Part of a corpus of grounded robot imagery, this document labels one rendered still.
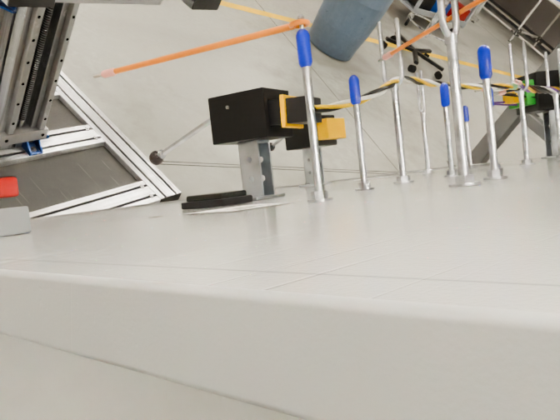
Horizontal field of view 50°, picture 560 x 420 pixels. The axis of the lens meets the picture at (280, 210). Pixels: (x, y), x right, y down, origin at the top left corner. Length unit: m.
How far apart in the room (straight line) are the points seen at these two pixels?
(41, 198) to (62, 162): 0.18
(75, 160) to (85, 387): 1.29
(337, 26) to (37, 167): 2.72
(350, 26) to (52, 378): 3.66
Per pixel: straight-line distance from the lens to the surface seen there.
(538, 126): 1.38
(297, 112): 0.48
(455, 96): 0.36
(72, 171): 1.86
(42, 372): 0.68
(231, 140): 0.50
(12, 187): 0.38
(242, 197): 0.46
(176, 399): 0.70
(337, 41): 4.18
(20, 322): 0.17
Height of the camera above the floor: 1.36
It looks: 34 degrees down
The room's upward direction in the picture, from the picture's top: 32 degrees clockwise
